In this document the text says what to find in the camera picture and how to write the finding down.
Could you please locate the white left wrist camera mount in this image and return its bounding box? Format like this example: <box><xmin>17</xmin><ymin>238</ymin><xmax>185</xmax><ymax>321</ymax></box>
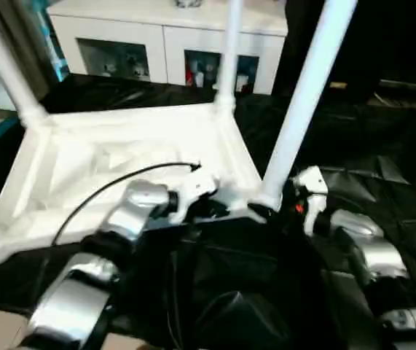
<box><xmin>167</xmin><ymin>174</ymin><xmax>219</xmax><ymax>224</ymax></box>

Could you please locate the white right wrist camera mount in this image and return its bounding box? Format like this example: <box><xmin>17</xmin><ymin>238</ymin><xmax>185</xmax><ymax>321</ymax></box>
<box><xmin>289</xmin><ymin>166</ymin><xmax>329</xmax><ymax>234</ymax></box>

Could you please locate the black mat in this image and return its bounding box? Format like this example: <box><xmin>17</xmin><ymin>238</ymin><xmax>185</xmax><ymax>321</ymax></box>
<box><xmin>0</xmin><ymin>72</ymin><xmax>416</xmax><ymax>350</ymax></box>

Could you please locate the grey-brown curtain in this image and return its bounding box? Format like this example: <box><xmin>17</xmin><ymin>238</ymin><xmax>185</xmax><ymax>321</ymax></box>
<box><xmin>0</xmin><ymin>0</ymin><xmax>59</xmax><ymax>103</ymax></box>

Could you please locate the dark low bench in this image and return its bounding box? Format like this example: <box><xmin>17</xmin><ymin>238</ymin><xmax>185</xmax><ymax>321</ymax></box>
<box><xmin>374</xmin><ymin>79</ymin><xmax>416</xmax><ymax>109</ymax></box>

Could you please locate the light blue plastic rack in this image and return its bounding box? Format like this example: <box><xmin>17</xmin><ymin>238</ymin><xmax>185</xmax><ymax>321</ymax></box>
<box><xmin>38</xmin><ymin>7</ymin><xmax>68</xmax><ymax>83</ymax></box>

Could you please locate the white plastic table top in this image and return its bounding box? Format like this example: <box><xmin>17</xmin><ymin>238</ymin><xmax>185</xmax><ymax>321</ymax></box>
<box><xmin>0</xmin><ymin>101</ymin><xmax>270</xmax><ymax>267</ymax></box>

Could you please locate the black speaker with gold label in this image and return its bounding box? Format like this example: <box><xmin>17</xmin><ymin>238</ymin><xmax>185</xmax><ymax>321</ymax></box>
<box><xmin>272</xmin><ymin>0</ymin><xmax>416</xmax><ymax>103</ymax></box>

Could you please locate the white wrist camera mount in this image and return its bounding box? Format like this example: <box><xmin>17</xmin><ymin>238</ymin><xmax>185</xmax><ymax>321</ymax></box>
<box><xmin>289</xmin><ymin>166</ymin><xmax>329</xmax><ymax>234</ymax></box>
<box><xmin>167</xmin><ymin>174</ymin><xmax>219</xmax><ymax>224</ymax></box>

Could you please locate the white glass-door cabinet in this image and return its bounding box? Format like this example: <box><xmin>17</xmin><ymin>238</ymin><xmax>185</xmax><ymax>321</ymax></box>
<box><xmin>47</xmin><ymin>0</ymin><xmax>289</xmax><ymax>96</ymax></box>

